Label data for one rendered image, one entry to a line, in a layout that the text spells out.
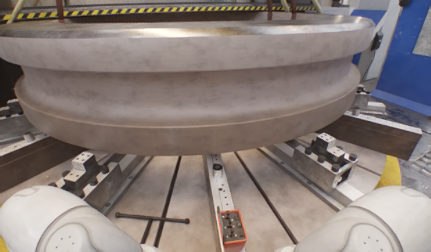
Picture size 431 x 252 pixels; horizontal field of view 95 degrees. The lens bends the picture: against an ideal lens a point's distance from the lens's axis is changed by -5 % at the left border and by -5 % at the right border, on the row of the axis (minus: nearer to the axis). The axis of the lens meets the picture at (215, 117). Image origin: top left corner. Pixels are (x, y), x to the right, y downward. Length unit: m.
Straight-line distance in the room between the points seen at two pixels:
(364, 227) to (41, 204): 0.59
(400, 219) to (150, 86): 1.46
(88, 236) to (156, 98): 1.29
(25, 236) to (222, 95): 1.34
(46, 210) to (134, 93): 1.24
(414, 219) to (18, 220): 0.75
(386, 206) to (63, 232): 0.58
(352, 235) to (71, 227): 0.45
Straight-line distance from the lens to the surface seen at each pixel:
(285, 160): 2.45
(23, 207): 0.57
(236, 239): 1.28
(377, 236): 0.44
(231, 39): 1.36
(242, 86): 1.61
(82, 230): 0.43
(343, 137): 3.19
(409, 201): 0.58
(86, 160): 1.94
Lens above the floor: 1.89
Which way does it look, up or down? 28 degrees down
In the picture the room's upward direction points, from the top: straight up
